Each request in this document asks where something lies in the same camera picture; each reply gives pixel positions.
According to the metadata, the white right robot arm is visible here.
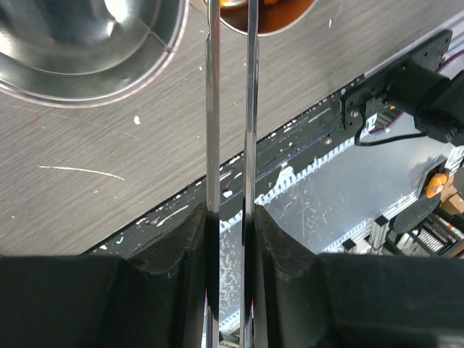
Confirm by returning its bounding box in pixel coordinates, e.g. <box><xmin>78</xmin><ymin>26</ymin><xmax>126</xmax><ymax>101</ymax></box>
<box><xmin>355</xmin><ymin>64</ymin><xmax>463</xmax><ymax>147</ymax></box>

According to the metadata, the white slotted cable duct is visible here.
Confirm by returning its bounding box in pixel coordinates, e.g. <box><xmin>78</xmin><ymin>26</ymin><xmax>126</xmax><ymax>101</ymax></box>
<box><xmin>217</xmin><ymin>139</ymin><xmax>356</xmax><ymax>233</ymax></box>

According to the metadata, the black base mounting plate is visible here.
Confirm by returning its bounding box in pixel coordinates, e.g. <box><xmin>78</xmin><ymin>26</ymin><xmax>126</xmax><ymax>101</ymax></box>
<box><xmin>86</xmin><ymin>28</ymin><xmax>454</xmax><ymax>254</ymax></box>

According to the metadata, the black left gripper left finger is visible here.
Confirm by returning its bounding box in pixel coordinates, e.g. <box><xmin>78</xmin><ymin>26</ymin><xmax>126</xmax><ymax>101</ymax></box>
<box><xmin>1</xmin><ymin>204</ymin><xmax>207</xmax><ymax>347</ymax></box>

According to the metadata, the tall pink lunch tin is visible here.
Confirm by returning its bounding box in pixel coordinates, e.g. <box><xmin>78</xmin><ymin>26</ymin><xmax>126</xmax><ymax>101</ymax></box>
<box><xmin>1</xmin><ymin>0</ymin><xmax>189</xmax><ymax>109</ymax></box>

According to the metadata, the short pink lunch tin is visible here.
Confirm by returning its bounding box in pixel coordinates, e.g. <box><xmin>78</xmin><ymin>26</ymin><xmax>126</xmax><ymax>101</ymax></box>
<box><xmin>220</xmin><ymin>0</ymin><xmax>317</xmax><ymax>37</ymax></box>

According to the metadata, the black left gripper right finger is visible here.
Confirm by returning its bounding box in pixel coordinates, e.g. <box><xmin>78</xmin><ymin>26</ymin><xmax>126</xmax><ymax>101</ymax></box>
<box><xmin>253</xmin><ymin>207</ymin><xmax>463</xmax><ymax>347</ymax></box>

